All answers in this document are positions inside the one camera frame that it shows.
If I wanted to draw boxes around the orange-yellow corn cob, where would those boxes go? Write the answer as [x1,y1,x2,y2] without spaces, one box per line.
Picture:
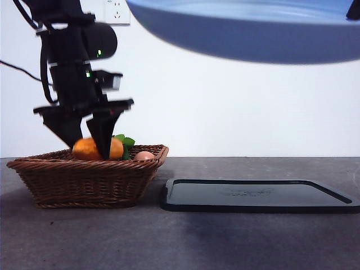
[72,137,125,162]

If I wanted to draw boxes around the blue round plate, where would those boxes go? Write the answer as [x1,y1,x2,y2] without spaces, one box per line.
[125,0,360,66]

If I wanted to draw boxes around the brown wicker basket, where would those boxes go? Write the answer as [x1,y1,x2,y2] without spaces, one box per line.
[7,144,170,209]

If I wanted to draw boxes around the green leafy vegetable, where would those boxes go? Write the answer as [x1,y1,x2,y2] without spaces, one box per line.
[114,134,136,161]

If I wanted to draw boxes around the brown egg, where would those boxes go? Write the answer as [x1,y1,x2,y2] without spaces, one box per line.
[133,151,156,162]

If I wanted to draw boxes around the black rectangular tray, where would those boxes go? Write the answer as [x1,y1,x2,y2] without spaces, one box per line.
[160,178,360,214]

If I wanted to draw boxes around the thick black looped cable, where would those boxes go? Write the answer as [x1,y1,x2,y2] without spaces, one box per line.
[39,47,59,105]

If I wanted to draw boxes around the pale grey camera box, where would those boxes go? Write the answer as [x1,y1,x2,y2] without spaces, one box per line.
[92,70,124,92]

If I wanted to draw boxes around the thin black cable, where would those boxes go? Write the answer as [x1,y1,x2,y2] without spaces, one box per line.
[0,59,54,86]

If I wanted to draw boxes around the white wall socket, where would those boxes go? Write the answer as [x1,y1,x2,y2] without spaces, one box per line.
[106,0,131,26]

